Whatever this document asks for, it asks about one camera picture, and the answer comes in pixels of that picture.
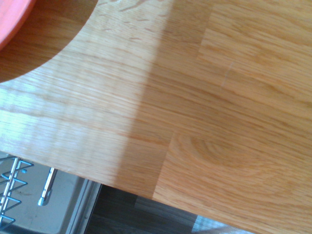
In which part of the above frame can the grey dishwasher door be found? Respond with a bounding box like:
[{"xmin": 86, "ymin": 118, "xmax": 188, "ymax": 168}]
[{"xmin": 0, "ymin": 150, "xmax": 103, "ymax": 234}]

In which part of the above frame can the metal dishwasher rack rail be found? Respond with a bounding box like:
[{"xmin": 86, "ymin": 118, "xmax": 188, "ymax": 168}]
[{"xmin": 37, "ymin": 167, "xmax": 58, "ymax": 207}]

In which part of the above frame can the grey wire dishwasher rack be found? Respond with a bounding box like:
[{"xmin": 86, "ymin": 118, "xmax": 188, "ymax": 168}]
[{"xmin": 0, "ymin": 156, "xmax": 35, "ymax": 230}]

